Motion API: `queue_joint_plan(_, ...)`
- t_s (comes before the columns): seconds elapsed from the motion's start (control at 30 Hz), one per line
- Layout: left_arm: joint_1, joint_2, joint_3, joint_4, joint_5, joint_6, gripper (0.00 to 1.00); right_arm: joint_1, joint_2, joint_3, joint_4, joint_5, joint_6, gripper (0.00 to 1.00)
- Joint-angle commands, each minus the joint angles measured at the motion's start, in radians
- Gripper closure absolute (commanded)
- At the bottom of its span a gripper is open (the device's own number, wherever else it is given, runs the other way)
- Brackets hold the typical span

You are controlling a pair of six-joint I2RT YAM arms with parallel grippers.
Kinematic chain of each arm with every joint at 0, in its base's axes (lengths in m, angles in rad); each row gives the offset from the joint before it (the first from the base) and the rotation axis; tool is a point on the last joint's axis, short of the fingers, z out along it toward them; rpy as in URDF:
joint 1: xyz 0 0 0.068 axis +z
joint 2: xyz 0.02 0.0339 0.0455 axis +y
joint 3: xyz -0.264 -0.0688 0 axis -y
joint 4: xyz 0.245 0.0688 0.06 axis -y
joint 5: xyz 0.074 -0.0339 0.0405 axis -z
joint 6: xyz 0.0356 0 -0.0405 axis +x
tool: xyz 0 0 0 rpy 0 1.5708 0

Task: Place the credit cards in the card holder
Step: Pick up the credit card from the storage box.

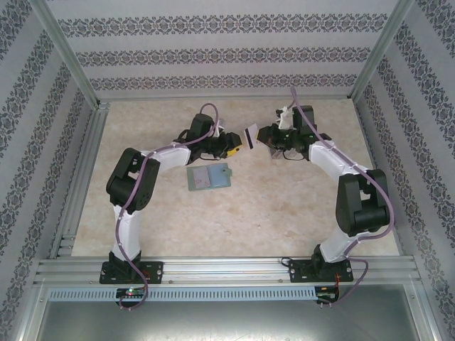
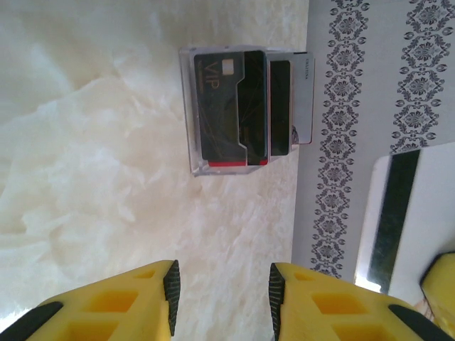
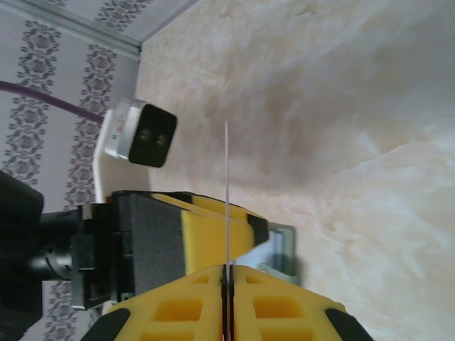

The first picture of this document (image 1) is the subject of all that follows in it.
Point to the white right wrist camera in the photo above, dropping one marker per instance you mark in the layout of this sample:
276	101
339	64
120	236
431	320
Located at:
284	117

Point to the left controller board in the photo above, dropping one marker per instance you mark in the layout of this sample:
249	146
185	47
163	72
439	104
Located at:
131	292

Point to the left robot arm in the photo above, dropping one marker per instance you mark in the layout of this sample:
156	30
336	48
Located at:
131	184

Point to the aluminium frame post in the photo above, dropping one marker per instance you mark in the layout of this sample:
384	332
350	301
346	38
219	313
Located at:
432	312
67	53
380	53
25	312

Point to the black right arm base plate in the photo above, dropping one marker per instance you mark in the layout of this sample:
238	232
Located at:
298	271

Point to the aluminium back rail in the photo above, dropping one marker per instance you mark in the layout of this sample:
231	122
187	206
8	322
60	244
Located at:
227	100

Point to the white card with black stripe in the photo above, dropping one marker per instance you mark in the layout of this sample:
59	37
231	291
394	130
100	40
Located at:
250	136

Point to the controller board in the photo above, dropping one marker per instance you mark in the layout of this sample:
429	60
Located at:
327	295
131	292

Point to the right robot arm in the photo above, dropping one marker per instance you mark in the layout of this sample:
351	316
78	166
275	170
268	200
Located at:
359	202

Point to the green card holder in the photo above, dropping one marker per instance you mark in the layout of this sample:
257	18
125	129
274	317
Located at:
220	179

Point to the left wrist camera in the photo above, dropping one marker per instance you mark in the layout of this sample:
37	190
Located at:
219	128

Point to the aluminium side rail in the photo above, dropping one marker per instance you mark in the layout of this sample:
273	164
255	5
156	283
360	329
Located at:
81	177

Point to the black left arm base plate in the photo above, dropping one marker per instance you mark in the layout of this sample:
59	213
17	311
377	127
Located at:
156	271

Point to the grey metal sheet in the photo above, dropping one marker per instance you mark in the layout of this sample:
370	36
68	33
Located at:
227	319

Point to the aluminium mounting rail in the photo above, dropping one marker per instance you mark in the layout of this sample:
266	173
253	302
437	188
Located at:
220	270

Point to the right controller board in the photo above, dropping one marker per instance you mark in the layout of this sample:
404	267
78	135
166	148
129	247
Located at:
327	295

